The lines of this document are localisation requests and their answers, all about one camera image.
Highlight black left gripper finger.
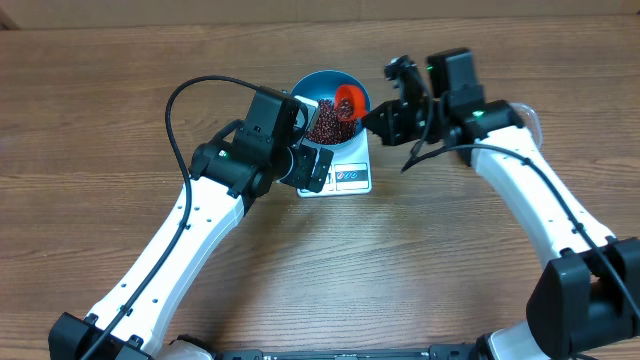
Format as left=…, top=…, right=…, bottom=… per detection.
left=307, top=148, right=334, bottom=193
left=280, top=145, right=319, bottom=187

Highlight red plastic measuring scoop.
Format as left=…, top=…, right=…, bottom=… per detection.
left=334, top=84, right=368, bottom=122

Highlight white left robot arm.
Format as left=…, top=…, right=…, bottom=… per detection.
left=48, top=139, right=333, bottom=359

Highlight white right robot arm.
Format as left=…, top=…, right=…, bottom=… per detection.
left=327, top=48, right=639, bottom=359

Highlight white digital kitchen scale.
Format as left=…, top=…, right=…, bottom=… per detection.
left=297, top=130, right=373, bottom=198

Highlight red beans in bowl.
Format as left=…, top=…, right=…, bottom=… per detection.
left=306, top=99, right=357, bottom=145

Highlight teal plastic bowl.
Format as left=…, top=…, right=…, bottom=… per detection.
left=293, top=70, right=371, bottom=135

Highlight clear plastic bean container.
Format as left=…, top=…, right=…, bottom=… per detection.
left=510, top=102, right=544, bottom=150

